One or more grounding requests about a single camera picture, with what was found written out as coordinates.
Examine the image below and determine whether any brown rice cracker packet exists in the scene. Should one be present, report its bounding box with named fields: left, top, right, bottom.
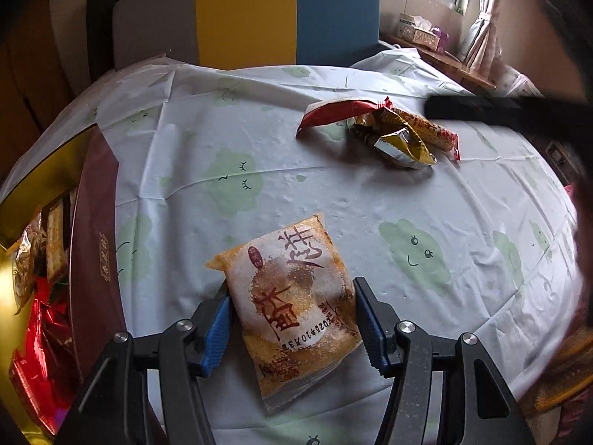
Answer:
left=206, top=214, right=361, bottom=411

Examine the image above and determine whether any red white snack packet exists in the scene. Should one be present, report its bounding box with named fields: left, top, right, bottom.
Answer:
left=295, top=98, right=395, bottom=135

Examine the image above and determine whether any pumpkin seeds yellow clear bag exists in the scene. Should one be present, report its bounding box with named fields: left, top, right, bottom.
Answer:
left=11, top=212, right=46, bottom=314

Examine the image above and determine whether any red foil snack bag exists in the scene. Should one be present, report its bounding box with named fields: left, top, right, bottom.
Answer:
left=8, top=277, right=80, bottom=437

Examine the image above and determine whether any pink floral curtain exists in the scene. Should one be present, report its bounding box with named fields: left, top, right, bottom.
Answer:
left=457, top=0, right=543, bottom=96

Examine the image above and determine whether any wooden side shelf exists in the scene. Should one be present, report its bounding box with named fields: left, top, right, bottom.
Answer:
left=380, top=33, right=496, bottom=95

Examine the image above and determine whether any long red yellow snack bar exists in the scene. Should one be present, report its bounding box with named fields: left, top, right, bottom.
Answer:
left=393, top=108, right=461, bottom=162

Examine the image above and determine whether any maroon gold gift box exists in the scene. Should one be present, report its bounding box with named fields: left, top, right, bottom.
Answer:
left=1, top=126, right=126, bottom=444

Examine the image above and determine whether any cracker packet in box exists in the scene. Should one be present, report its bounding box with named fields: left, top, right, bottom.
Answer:
left=46, top=188, right=77, bottom=284

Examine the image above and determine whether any tissue box on shelf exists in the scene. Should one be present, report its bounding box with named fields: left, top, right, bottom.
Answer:
left=396, top=13, right=449, bottom=53

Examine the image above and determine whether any crumpled gold yellow snack bag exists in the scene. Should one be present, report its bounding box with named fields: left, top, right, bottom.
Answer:
left=347, top=108, right=436, bottom=170

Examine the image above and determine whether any white green cloud tablecloth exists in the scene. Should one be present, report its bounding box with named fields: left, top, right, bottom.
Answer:
left=0, top=48, right=580, bottom=445

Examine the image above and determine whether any grey yellow blue chair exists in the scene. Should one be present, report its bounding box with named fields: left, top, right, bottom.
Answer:
left=86, top=0, right=381, bottom=80

